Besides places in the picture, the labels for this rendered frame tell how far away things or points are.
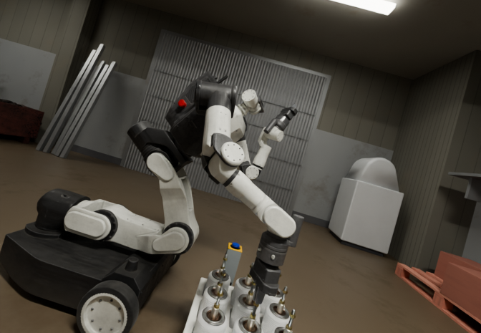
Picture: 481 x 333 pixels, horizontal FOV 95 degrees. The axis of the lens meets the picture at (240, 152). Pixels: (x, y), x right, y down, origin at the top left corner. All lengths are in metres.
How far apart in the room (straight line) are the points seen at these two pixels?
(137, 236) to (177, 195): 0.26
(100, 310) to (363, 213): 3.12
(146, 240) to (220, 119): 0.65
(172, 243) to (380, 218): 3.02
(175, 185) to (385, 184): 3.08
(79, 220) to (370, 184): 3.21
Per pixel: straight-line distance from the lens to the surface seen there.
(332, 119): 4.22
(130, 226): 1.16
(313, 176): 4.06
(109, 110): 4.68
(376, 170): 3.58
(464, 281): 2.65
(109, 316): 1.05
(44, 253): 1.23
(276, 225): 0.68
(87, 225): 1.20
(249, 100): 1.01
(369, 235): 3.62
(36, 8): 6.16
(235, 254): 1.17
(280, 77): 4.13
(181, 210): 1.06
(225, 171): 0.65
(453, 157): 3.82
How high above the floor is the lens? 0.75
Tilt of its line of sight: 1 degrees up
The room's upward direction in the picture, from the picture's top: 16 degrees clockwise
